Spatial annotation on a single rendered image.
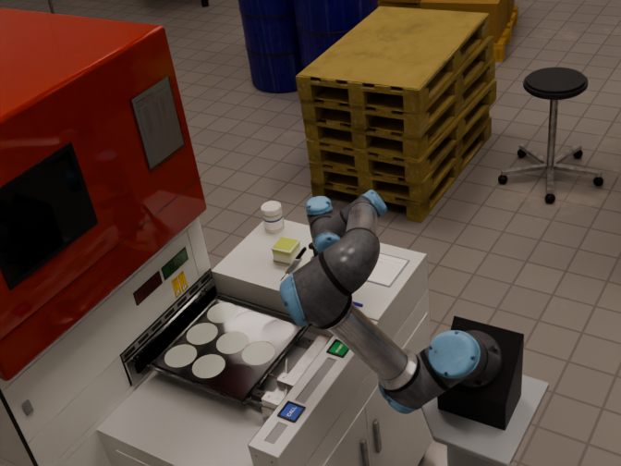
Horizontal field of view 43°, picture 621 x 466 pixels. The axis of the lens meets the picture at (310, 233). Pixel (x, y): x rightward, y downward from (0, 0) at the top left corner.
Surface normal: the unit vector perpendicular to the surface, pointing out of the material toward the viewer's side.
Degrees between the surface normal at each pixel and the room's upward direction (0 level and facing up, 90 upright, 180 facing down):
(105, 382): 90
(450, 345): 39
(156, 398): 0
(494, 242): 0
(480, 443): 0
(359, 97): 90
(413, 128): 90
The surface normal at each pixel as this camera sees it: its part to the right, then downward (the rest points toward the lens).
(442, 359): -0.32, -0.28
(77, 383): 0.85, 0.21
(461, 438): -0.12, -0.81
